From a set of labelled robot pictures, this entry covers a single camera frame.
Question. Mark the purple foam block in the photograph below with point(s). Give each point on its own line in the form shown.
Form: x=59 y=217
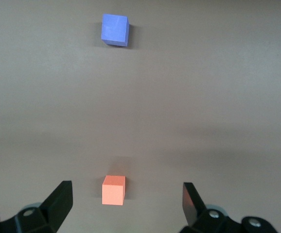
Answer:
x=113 y=29

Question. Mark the orange foam block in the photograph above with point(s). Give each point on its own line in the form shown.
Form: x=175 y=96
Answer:
x=112 y=194

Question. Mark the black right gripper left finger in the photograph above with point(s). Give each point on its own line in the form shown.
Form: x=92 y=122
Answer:
x=55 y=206

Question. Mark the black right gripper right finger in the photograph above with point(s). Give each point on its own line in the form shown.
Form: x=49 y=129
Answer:
x=191 y=206

